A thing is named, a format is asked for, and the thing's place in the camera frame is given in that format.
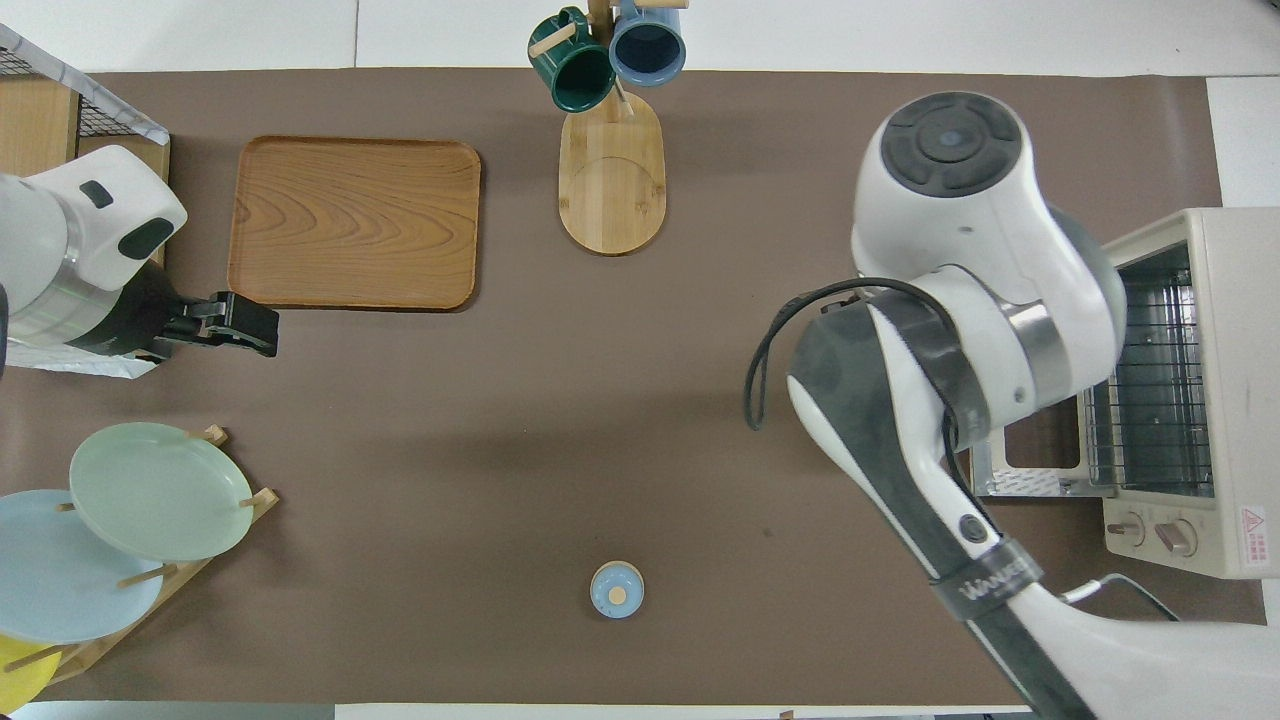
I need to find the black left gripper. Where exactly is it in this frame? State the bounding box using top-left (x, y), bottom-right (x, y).
top-left (72, 263), bottom-right (281, 364)

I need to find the glass oven door with handle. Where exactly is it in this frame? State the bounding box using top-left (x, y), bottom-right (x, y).
top-left (968, 400), bottom-right (1113, 501)

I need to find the beige toaster oven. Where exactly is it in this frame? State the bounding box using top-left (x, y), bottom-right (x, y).
top-left (968, 207), bottom-right (1280, 580)

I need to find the brown wooden tray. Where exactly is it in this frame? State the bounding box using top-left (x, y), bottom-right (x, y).
top-left (227, 136), bottom-right (483, 312)

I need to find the pale green plate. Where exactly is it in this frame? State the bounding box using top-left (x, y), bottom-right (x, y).
top-left (69, 422), bottom-right (255, 563)

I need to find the wooden plate rack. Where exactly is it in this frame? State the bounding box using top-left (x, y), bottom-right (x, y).
top-left (28, 425), bottom-right (280, 687)

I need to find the light blue racked plate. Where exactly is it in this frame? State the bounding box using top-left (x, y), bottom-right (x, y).
top-left (0, 489), bottom-right (167, 646)

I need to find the brown table mat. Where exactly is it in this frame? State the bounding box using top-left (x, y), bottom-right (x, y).
top-left (0, 68), bottom-right (1273, 707)

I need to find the wooden mug tree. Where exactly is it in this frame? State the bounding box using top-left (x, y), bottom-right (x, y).
top-left (528, 0), bottom-right (691, 257)

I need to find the dark green mug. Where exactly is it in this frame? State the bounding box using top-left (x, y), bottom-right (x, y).
top-left (528, 8), bottom-right (617, 114)

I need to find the yellow plate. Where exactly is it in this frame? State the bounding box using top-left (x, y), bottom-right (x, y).
top-left (0, 633), bottom-right (57, 714)

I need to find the blue mug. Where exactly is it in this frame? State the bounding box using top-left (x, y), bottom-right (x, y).
top-left (608, 0), bottom-right (689, 88)

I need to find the metal wire oven rack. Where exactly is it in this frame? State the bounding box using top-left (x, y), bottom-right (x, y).
top-left (1083, 248), bottom-right (1217, 498)

